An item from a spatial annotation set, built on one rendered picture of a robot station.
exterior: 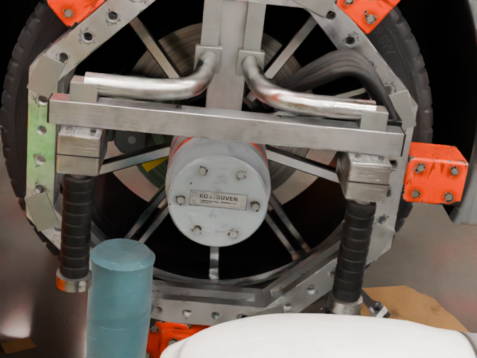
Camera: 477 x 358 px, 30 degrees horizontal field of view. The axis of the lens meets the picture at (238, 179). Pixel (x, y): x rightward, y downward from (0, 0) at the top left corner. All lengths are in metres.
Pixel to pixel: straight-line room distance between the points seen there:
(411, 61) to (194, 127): 0.41
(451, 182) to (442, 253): 1.85
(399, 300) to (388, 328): 2.21
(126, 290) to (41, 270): 1.53
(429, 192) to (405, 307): 1.44
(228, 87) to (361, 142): 0.25
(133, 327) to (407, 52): 0.56
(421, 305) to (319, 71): 1.71
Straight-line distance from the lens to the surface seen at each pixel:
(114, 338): 1.26
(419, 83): 1.35
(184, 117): 1.05
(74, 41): 1.23
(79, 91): 1.05
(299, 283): 1.36
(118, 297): 1.22
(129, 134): 1.44
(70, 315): 2.51
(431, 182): 1.32
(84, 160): 1.04
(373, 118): 1.06
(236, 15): 1.22
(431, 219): 3.42
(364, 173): 1.05
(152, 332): 1.40
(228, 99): 1.24
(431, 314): 2.74
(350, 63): 1.12
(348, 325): 0.54
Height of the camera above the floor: 1.30
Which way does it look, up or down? 22 degrees down
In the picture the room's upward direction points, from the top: 7 degrees clockwise
